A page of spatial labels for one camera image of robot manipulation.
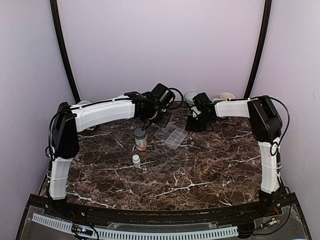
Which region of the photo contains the pale green ceramic bowl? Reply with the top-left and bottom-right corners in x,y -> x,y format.
77,100 -> 92,105

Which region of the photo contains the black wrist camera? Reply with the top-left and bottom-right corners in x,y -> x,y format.
150,83 -> 176,107
192,92 -> 213,114

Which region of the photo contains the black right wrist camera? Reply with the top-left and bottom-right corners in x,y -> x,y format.
192,92 -> 213,114

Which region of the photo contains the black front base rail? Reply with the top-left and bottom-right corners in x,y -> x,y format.
24,193 -> 298,226

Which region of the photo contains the cream floral ceramic mug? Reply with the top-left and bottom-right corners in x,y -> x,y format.
212,92 -> 236,103

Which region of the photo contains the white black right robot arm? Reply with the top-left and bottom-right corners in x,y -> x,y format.
185,92 -> 285,195

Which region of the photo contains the small white pill bottle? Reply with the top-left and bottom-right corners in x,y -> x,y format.
132,154 -> 141,168

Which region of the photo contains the clear plastic pill organizer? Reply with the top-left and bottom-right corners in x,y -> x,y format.
154,127 -> 188,150

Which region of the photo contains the black corner post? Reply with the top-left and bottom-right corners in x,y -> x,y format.
243,0 -> 272,98
49,0 -> 81,103

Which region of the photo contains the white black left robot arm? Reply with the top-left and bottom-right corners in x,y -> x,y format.
45,89 -> 175,218

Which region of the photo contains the orange pill bottle grey cap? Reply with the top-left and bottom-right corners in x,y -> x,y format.
134,128 -> 147,151

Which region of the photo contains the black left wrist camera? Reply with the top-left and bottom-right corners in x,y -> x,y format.
150,83 -> 176,107

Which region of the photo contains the black right corner post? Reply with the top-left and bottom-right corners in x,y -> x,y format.
243,0 -> 272,98

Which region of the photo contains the black left corner post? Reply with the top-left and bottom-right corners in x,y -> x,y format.
49,0 -> 81,103

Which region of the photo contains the teal striped ceramic bowl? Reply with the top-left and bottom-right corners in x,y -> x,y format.
184,91 -> 198,106

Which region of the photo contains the white slotted cable duct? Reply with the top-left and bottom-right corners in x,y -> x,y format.
31,213 -> 239,240

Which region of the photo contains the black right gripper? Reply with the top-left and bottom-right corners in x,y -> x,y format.
186,112 -> 214,132

